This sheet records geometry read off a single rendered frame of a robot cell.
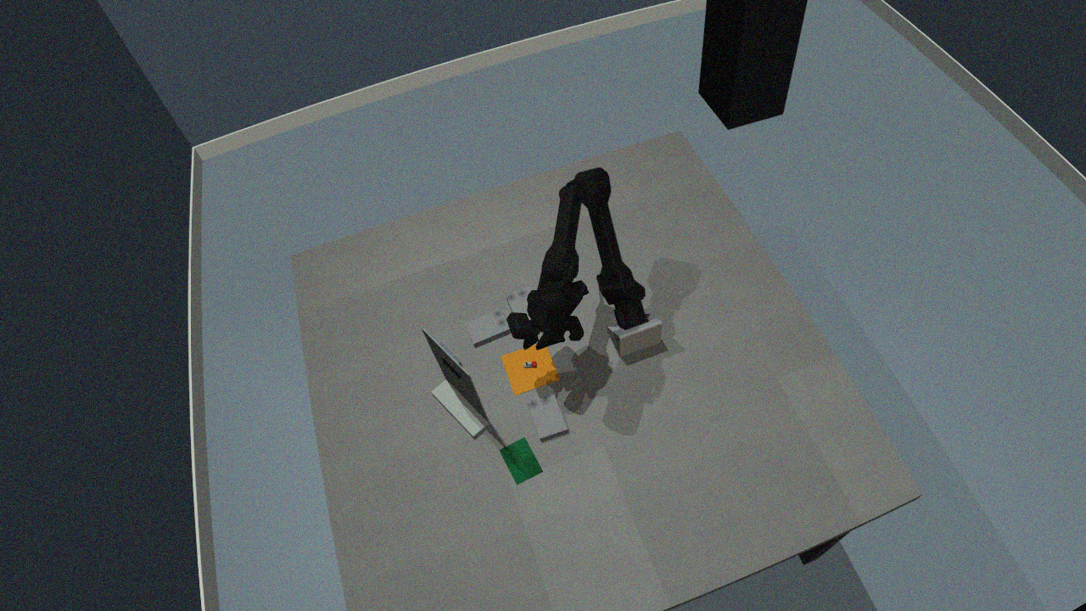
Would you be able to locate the green flat square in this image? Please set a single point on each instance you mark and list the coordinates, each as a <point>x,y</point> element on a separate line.
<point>521,460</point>

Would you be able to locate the orange square marking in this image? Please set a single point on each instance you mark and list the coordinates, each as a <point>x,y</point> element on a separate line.
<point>525,379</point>

